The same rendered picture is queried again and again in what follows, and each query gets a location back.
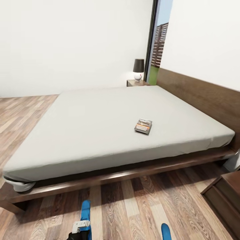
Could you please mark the hardback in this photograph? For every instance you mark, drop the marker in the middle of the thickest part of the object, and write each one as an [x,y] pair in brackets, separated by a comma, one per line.
[143,125]

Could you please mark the nightstand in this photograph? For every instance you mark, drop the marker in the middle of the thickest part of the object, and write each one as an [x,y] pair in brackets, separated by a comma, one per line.
[133,82]
[223,197]

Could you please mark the bed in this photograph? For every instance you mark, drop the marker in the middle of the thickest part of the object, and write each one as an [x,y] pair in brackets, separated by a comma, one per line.
[87,137]

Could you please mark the table lamp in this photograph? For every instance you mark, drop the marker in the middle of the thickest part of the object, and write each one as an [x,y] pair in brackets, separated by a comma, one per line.
[138,68]

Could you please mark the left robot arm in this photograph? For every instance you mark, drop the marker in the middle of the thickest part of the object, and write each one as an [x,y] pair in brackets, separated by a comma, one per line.
[76,234]

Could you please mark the sandal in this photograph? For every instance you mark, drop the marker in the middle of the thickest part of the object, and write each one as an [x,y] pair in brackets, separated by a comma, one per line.
[165,232]
[85,215]

